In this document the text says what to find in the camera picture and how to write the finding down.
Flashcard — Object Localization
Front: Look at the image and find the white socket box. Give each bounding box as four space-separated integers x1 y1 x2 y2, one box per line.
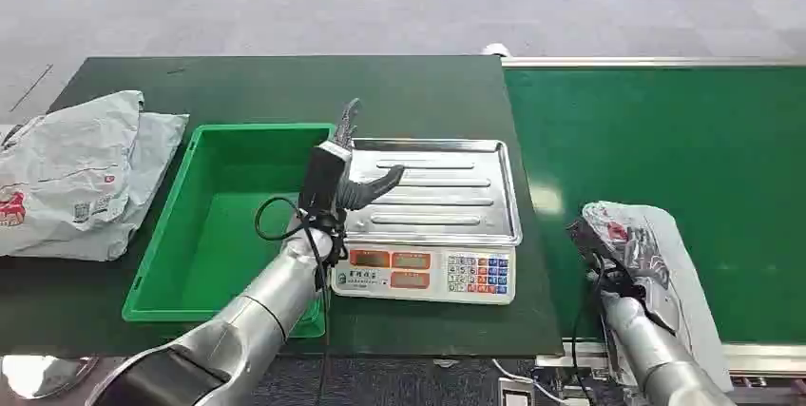
497 377 536 406

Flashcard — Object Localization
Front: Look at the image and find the shiny silver curved shell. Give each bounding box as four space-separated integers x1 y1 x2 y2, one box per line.
0 354 101 402

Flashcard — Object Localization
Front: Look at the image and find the green conveyor belt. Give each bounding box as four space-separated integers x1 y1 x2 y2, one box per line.
503 66 806 346

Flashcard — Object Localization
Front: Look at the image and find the plain pale grey parcel bag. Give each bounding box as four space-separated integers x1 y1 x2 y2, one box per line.
10 111 190 263

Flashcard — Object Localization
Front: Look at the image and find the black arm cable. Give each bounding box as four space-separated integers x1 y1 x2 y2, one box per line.
568 251 609 406
254 195 350 406

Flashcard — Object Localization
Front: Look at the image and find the white parcel bag red print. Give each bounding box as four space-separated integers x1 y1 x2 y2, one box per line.
0 89 145 259

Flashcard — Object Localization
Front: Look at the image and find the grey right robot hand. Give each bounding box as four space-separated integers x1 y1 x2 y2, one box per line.
566 216 672 303

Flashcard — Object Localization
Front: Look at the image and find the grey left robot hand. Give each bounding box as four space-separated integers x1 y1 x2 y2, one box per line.
297 98 406 236

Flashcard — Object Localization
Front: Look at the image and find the white floor cable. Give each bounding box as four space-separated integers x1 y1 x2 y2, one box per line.
490 358 569 406

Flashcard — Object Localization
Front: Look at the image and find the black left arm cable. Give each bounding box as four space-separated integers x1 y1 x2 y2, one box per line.
254 195 350 406

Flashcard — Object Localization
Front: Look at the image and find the electronic scale with steel tray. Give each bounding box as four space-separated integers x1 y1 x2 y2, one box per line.
330 137 524 307

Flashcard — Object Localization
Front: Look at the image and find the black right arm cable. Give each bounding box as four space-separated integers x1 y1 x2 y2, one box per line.
568 251 609 406

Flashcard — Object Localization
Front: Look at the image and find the grey plastic parcel bag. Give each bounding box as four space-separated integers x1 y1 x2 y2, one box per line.
580 201 736 393

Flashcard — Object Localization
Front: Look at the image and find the green plastic crate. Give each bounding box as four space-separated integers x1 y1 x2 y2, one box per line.
121 123 336 339

